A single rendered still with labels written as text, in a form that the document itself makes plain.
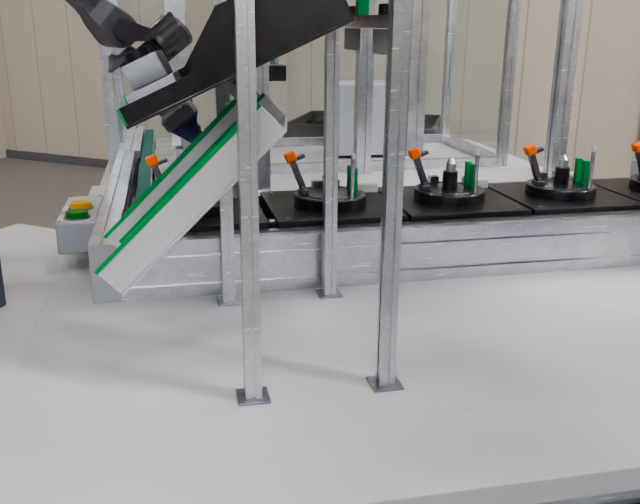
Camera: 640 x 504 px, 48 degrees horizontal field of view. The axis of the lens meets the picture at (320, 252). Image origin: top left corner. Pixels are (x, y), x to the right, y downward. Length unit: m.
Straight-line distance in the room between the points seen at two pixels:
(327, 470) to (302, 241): 0.54
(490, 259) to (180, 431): 0.71
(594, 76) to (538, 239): 3.88
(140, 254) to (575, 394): 0.56
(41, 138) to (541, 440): 6.87
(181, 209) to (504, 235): 0.69
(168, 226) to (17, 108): 6.78
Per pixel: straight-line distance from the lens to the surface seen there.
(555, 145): 2.24
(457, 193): 1.41
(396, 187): 0.84
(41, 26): 7.27
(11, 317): 1.22
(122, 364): 1.01
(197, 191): 0.84
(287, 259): 1.22
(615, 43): 5.19
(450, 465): 0.80
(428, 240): 1.29
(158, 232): 0.86
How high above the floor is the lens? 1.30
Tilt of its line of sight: 18 degrees down
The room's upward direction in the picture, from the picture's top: straight up
